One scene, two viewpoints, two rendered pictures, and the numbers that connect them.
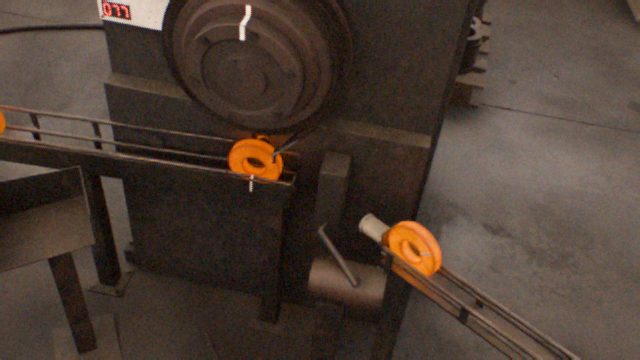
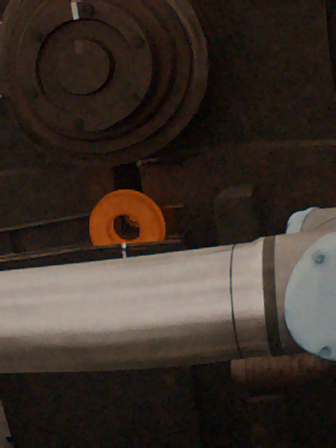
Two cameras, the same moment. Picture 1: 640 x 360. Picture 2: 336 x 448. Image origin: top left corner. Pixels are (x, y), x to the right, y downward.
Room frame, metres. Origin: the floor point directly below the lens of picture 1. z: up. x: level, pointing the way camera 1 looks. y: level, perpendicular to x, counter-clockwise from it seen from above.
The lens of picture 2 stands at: (-0.28, -0.08, 1.23)
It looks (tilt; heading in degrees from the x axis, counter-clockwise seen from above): 18 degrees down; 6
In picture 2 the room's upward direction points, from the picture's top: 9 degrees counter-clockwise
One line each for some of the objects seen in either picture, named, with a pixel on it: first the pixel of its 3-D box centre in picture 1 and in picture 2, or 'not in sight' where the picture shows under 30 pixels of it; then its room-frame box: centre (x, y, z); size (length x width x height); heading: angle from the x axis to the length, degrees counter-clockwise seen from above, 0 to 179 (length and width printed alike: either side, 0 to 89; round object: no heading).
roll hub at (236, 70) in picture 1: (244, 74); (86, 65); (1.24, 0.18, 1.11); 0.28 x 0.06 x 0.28; 81
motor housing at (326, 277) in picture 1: (340, 320); (289, 434); (1.15, -0.14, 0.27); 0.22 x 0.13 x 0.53; 81
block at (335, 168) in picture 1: (332, 191); (242, 244); (1.31, -0.07, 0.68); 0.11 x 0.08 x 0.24; 171
